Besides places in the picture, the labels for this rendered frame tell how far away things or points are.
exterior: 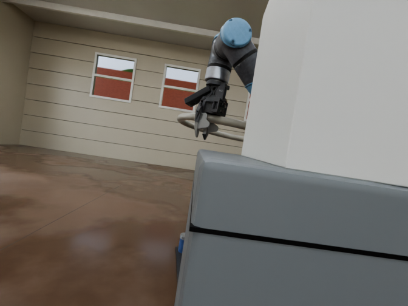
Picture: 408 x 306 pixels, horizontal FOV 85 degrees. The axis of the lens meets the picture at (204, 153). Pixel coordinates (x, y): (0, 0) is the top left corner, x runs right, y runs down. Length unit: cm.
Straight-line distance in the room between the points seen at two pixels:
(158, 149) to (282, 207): 733
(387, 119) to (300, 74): 9
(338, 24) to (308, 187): 15
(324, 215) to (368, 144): 7
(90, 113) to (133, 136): 157
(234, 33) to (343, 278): 65
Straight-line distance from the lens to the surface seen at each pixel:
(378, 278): 26
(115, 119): 788
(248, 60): 75
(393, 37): 27
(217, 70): 84
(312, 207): 21
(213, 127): 86
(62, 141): 858
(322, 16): 25
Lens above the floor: 86
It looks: 2 degrees down
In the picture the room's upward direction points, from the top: 9 degrees clockwise
